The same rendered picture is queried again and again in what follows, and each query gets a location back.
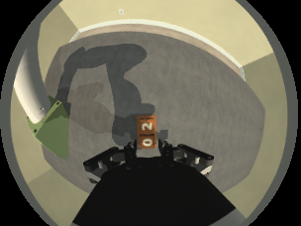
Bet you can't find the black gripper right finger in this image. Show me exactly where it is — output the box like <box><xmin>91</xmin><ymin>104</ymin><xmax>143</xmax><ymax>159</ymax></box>
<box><xmin>158</xmin><ymin>139</ymin><xmax>214</xmax><ymax>177</ymax></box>

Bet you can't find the brown number cube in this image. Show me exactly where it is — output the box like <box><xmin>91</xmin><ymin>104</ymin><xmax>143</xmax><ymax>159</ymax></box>
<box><xmin>140</xmin><ymin>118</ymin><xmax>154</xmax><ymax>134</ymax></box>
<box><xmin>140</xmin><ymin>134</ymin><xmax>154</xmax><ymax>149</ymax></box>

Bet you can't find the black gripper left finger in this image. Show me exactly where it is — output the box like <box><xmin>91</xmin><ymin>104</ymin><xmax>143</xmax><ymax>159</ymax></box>
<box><xmin>83</xmin><ymin>140</ymin><xmax>141</xmax><ymax>183</ymax></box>

